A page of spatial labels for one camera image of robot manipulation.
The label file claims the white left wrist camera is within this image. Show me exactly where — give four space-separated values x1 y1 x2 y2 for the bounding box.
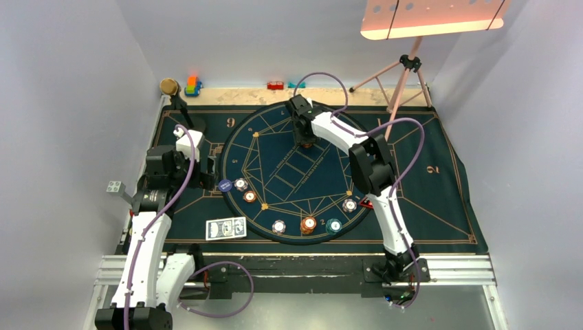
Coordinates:
173 127 204 162

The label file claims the red triangular dealer button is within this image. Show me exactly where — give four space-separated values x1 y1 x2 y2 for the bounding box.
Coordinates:
359 197 373 209

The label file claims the teal toy block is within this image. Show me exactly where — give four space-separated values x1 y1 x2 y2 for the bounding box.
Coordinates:
287 81 306 89

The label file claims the pink tripod stand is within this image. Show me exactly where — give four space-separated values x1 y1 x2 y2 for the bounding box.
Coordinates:
349 36 433 121

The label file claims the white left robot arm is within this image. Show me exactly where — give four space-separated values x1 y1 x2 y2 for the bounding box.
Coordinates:
94 144 215 329

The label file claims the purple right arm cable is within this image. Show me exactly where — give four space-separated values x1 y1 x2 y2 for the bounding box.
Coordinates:
294 71 427 311

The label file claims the grey lego brick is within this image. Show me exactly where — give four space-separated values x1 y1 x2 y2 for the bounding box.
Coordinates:
106 181 124 195

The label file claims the round blue poker mat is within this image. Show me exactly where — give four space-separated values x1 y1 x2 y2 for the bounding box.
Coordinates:
220 102 372 245

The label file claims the orange blue toy block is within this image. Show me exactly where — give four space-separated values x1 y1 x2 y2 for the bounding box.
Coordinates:
184 76 202 97

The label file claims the white purple poker chip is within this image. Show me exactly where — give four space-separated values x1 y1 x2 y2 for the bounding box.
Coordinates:
233 178 248 192

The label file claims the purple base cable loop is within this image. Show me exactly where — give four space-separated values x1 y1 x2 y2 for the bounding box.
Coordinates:
176 261 254 319

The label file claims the aluminium frame rail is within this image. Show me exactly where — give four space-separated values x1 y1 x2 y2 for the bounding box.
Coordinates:
84 253 509 329

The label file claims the pink perforated light panel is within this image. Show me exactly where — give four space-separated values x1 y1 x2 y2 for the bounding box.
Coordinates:
360 0 511 41

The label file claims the red toy block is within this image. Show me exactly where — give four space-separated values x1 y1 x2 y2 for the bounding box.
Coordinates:
266 80 285 90

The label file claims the dark green rectangular poker mat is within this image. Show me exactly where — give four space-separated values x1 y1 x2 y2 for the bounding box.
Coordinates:
166 102 488 254

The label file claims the blue playing card deck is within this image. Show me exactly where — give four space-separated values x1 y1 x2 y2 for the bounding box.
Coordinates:
205 217 247 241

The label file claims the gold round microphone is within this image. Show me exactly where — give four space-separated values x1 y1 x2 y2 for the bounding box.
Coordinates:
159 78 180 96

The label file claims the orange chip stack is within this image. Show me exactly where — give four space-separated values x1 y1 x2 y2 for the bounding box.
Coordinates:
300 217 317 236

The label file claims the blue small blind button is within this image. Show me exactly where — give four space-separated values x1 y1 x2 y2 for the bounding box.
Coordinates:
217 179 233 193

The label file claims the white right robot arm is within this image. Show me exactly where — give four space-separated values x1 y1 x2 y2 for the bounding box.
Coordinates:
284 95 419 284

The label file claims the orange poker chip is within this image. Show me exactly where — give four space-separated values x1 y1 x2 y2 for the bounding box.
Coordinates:
243 190 257 203

